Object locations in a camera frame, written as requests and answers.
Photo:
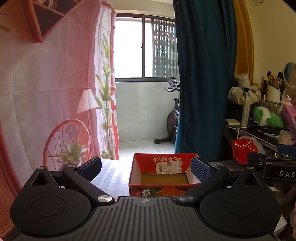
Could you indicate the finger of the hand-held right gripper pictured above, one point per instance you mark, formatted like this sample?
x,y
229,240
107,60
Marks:
x,y
259,158
288,148

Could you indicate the black desk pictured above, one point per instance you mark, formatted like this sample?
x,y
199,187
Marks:
x,y
254,133

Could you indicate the window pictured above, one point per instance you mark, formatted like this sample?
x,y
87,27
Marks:
x,y
143,46

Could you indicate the bunch of makeup brushes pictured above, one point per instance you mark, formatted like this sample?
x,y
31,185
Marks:
x,y
274,80

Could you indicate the pale cylindrical box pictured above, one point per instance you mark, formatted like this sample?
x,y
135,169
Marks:
x,y
242,80

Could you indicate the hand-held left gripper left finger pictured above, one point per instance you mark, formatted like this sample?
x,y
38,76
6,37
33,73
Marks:
x,y
91,167

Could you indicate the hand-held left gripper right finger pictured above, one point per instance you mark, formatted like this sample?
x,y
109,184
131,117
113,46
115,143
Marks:
x,y
200,172

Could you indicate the red cardboard box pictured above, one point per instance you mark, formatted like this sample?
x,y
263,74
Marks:
x,y
143,162

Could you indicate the yellow curtain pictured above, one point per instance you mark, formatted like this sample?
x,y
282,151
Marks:
x,y
242,46

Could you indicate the dark blue curtain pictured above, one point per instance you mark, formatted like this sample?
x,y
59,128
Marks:
x,y
203,69

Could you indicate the pink printed backdrop cloth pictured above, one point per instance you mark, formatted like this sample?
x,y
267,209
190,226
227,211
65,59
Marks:
x,y
46,69

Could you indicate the green white plush toy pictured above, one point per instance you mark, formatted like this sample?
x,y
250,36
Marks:
x,y
266,117

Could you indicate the round table mirror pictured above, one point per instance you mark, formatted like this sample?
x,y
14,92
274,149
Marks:
x,y
291,74

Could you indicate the pink box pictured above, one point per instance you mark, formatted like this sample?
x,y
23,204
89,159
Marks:
x,y
290,115

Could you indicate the beige cloth bag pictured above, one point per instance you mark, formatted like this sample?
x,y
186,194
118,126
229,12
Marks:
x,y
240,96

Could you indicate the white brush holder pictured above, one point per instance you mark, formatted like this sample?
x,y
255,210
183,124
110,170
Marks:
x,y
273,96

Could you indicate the yellow sticky note pad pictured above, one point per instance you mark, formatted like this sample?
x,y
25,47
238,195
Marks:
x,y
232,122

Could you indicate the clear jar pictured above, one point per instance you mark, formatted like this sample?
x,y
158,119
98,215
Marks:
x,y
285,138

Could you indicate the red plastic bag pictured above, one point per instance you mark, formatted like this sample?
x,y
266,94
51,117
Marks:
x,y
244,150

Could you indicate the black exercise bike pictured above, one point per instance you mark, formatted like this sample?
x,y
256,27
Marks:
x,y
172,118

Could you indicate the silver spray can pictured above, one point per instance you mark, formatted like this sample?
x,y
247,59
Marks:
x,y
245,113

